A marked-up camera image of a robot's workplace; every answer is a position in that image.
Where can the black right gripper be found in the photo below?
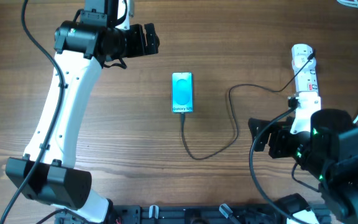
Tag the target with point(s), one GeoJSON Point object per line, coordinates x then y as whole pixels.
{"type": "Point", "coordinates": [278, 148]}

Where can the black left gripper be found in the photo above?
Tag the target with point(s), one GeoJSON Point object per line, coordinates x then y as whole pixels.
{"type": "Point", "coordinates": [138, 48]}

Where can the blue-screen Galaxy smartphone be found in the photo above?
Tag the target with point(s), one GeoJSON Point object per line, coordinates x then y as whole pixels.
{"type": "Point", "coordinates": [182, 92]}

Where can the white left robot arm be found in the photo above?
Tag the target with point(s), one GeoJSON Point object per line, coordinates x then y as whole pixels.
{"type": "Point", "coordinates": [99, 36]}

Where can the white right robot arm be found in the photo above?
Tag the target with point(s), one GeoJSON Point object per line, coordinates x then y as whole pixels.
{"type": "Point", "coordinates": [328, 150]}

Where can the white USB charger adapter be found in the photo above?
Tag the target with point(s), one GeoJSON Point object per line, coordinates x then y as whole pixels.
{"type": "Point", "coordinates": [306, 62]}

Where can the white power strip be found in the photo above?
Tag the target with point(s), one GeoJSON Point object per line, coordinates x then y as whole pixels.
{"type": "Point", "coordinates": [305, 80]}

